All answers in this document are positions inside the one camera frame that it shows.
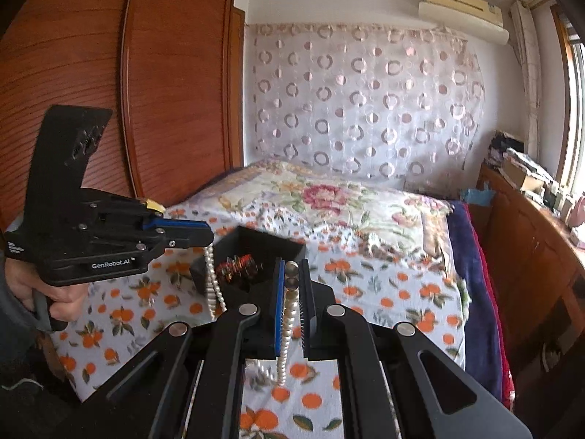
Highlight floral quilt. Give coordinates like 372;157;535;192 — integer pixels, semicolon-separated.
184;160;454;274

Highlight black open storage box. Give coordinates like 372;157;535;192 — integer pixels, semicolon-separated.
190;226;306;308

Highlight pink ceramic figurine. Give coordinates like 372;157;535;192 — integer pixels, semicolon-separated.
565;194;585;229

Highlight circle pattern sheer curtain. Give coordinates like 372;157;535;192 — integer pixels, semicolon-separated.
245;24;485;191

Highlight wall air conditioner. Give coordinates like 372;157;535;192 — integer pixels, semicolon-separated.
418;0;510;46

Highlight cardboard box on cabinet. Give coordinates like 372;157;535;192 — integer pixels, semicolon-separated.
501;159;548;192

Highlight pearl bead necklace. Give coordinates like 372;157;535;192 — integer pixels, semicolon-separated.
202;245;301;388

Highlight orange print white bedsheet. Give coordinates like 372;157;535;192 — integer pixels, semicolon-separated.
53;199;468;438

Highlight yellow brown striped blanket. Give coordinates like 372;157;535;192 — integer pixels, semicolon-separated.
139;198;166;213

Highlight left hand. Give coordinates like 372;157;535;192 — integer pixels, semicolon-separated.
5;259;88;322

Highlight window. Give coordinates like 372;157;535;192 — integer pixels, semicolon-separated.
550;4;584;197

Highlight dark blue blanket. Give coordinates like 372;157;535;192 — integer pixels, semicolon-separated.
447;201;514;408

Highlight wooden side cabinet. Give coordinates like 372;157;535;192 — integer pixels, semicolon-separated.
475;161;585;376

